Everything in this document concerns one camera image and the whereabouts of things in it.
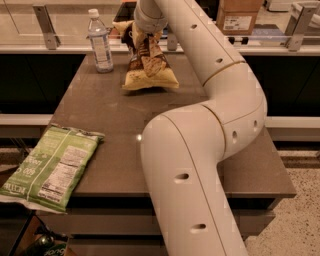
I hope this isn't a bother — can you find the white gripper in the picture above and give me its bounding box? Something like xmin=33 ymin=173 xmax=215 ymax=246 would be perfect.
xmin=132 ymin=6 xmax=167 ymax=48

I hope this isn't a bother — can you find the brown yellow chip bag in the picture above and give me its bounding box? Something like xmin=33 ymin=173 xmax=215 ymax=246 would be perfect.
xmin=113 ymin=20 xmax=179 ymax=91

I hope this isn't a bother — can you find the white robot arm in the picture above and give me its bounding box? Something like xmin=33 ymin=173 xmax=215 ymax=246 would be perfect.
xmin=134 ymin=0 xmax=267 ymax=256

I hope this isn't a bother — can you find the clear plastic water bottle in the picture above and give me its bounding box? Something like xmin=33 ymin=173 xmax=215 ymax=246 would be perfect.
xmin=88 ymin=9 xmax=113 ymax=73

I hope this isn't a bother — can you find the green chip bag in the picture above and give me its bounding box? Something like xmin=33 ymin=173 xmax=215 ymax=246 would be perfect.
xmin=0 ymin=125 xmax=104 ymax=214

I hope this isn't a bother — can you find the dark tray stack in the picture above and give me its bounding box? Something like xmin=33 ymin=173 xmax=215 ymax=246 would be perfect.
xmin=114 ymin=2 xmax=136 ymax=22

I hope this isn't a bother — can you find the cardboard box with label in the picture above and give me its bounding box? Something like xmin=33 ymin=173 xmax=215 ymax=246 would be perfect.
xmin=216 ymin=0 xmax=264 ymax=35

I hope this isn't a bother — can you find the green can under table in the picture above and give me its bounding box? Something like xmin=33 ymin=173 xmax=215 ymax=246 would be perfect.
xmin=21 ymin=235 xmax=67 ymax=256

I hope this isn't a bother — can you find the middle metal glass bracket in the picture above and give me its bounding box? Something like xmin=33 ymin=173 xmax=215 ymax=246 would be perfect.
xmin=167 ymin=27 xmax=178 ymax=51

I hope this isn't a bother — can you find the metal glass bracket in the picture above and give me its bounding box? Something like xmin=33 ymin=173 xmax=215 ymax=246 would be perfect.
xmin=167 ymin=27 xmax=178 ymax=51
xmin=33 ymin=5 xmax=61 ymax=50
xmin=285 ymin=1 xmax=318 ymax=52

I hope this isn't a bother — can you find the left metal glass bracket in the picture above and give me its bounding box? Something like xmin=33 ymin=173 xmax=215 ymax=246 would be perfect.
xmin=33 ymin=5 xmax=61 ymax=50

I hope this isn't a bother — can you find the right metal glass bracket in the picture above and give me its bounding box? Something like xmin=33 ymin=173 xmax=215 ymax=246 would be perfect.
xmin=285 ymin=1 xmax=318 ymax=52

